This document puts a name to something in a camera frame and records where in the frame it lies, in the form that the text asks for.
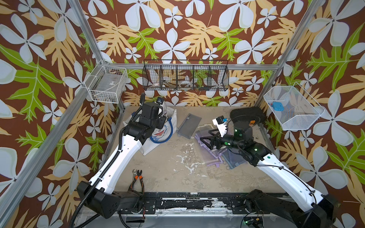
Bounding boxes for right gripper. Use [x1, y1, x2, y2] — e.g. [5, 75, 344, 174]
[201, 128, 245, 152]

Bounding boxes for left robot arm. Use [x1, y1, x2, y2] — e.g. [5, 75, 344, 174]
[69, 94, 167, 228]

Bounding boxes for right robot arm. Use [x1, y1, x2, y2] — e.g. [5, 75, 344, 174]
[200, 114, 339, 228]

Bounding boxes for purple mesh pouch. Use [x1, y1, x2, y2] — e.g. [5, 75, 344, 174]
[194, 124, 227, 168]

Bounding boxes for white canvas tote bag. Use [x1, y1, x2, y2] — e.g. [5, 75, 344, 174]
[123, 102, 177, 156]

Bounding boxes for black zippered case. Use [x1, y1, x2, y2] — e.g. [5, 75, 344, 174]
[230, 107, 266, 126]

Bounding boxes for blue small object in basket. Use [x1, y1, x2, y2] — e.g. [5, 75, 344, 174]
[271, 102, 284, 112]

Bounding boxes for white mesh basket right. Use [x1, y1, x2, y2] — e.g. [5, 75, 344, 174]
[263, 83, 325, 131]

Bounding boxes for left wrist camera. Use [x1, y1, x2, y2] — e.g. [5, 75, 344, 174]
[154, 97, 164, 110]

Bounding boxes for black wire basket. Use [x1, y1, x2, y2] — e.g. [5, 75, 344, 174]
[142, 59, 230, 91]

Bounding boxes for orange handled pliers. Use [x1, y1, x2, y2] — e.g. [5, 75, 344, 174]
[128, 170, 144, 194]

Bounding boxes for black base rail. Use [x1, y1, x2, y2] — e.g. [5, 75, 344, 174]
[138, 192, 249, 215]

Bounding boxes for white wire basket left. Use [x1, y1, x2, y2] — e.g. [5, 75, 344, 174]
[85, 61, 128, 104]

